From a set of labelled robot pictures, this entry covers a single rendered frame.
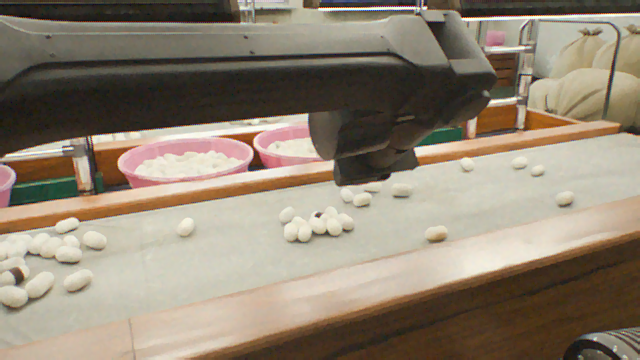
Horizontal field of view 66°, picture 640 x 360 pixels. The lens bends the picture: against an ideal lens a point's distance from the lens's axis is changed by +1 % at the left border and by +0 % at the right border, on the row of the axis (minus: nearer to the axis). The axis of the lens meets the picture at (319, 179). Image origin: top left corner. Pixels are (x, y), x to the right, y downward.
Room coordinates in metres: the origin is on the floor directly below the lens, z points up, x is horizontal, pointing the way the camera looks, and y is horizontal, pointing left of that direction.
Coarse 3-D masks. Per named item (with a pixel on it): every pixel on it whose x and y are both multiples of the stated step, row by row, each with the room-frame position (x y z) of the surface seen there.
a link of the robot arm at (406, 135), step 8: (408, 120) 0.43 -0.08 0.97; (416, 120) 0.44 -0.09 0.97; (424, 120) 0.44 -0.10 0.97; (392, 128) 0.43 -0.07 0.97; (400, 128) 0.45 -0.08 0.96; (408, 128) 0.44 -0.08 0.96; (416, 128) 0.44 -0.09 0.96; (424, 128) 0.44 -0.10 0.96; (392, 136) 0.46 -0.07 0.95; (400, 136) 0.45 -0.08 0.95; (408, 136) 0.45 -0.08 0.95; (416, 136) 0.45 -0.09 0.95; (424, 136) 0.46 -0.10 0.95; (392, 144) 0.47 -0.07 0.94; (400, 144) 0.46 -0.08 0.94; (408, 144) 0.46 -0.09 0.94; (416, 144) 0.47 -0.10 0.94
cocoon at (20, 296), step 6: (6, 288) 0.49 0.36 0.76; (12, 288) 0.49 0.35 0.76; (18, 288) 0.49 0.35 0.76; (0, 294) 0.48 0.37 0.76; (6, 294) 0.48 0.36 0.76; (12, 294) 0.48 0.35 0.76; (18, 294) 0.48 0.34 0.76; (24, 294) 0.48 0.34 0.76; (0, 300) 0.48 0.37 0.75; (6, 300) 0.47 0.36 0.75; (12, 300) 0.47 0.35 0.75; (18, 300) 0.47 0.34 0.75; (24, 300) 0.48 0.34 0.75; (12, 306) 0.47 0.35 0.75; (18, 306) 0.48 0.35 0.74
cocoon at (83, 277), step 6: (84, 270) 0.53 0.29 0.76; (72, 276) 0.51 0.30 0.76; (78, 276) 0.52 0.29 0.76; (84, 276) 0.52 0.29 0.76; (90, 276) 0.53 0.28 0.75; (66, 282) 0.51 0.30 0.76; (72, 282) 0.51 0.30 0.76; (78, 282) 0.51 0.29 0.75; (84, 282) 0.52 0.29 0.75; (90, 282) 0.53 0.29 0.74; (66, 288) 0.51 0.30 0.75; (72, 288) 0.51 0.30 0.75; (78, 288) 0.51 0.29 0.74
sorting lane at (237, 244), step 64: (320, 192) 0.83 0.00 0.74; (384, 192) 0.83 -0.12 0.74; (448, 192) 0.83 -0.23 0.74; (512, 192) 0.83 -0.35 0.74; (576, 192) 0.83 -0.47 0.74; (128, 256) 0.60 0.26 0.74; (192, 256) 0.60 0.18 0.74; (256, 256) 0.60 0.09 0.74; (320, 256) 0.60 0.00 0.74; (384, 256) 0.60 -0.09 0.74; (0, 320) 0.46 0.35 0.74; (64, 320) 0.46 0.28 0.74
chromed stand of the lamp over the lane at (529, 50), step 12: (480, 24) 1.10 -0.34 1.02; (480, 36) 1.10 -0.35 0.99; (528, 36) 1.17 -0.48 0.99; (480, 48) 1.10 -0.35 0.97; (492, 48) 1.12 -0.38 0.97; (504, 48) 1.13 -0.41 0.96; (516, 48) 1.14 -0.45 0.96; (528, 48) 1.16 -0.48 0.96; (528, 60) 1.16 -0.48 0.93; (528, 72) 1.16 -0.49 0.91; (528, 84) 1.16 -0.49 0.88; (516, 96) 1.16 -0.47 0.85; (528, 96) 1.17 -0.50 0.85; (516, 108) 1.17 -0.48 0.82; (468, 120) 1.10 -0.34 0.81; (516, 120) 1.17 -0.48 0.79; (468, 132) 1.10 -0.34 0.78; (516, 132) 1.16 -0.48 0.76
